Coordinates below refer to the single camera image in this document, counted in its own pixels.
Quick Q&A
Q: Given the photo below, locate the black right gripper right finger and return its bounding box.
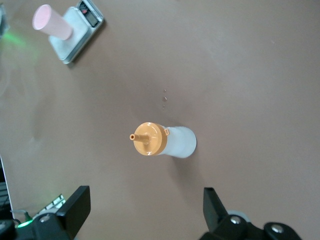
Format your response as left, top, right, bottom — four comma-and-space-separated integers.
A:
201, 186, 261, 240

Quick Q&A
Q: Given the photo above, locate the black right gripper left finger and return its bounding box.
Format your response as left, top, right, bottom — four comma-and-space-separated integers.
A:
30, 185, 91, 240

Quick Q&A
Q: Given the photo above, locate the translucent sauce bottle orange cap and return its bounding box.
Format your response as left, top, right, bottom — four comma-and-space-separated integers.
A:
129, 121, 197, 160

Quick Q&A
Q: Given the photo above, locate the pink plastic cup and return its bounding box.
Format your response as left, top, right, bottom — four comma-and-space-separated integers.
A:
31, 4, 74, 41

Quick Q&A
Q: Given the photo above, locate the silver digital kitchen scale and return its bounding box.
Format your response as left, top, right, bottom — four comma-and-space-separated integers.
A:
48, 0, 105, 65

